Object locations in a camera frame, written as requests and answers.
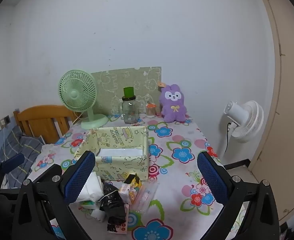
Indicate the glass jar with green lid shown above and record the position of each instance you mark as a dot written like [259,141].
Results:
[130,110]

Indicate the green printed board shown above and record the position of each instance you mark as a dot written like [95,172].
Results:
[137,80]

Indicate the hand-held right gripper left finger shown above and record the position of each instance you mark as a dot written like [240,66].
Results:
[79,177]

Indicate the small jar with orange lid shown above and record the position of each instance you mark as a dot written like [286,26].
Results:
[151,110]

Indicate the white standing fan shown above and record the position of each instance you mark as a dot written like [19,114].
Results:
[246,120]

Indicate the pale green cartoon pillow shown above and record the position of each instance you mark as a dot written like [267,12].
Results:
[124,165]

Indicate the wooden bed headboard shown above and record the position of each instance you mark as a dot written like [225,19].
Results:
[42,120]

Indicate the dark grey glove pair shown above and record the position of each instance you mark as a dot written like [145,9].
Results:
[112,205]

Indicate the white beige cloth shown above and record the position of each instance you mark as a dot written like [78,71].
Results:
[90,187]

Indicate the yellow black small packet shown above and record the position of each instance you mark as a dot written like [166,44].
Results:
[133,180]

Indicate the green desk fan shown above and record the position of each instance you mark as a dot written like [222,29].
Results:
[74,93]

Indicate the beige door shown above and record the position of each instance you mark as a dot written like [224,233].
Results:
[286,105]

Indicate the floral tablecloth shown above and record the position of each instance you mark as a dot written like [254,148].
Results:
[181,170]

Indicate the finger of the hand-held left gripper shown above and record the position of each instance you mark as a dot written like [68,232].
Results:
[13,162]

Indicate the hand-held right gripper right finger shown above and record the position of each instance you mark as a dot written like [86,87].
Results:
[211,180]

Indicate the purple plush rabbit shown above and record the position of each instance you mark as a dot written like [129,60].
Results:
[173,105]

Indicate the clear plastic packet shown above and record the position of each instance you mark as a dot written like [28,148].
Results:
[147,195]

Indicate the grey plaid bedding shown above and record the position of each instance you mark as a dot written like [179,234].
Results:
[24,150]

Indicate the white small packet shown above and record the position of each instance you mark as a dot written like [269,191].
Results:
[98,215]

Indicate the wall socket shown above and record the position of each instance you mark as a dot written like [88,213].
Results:
[4,121]

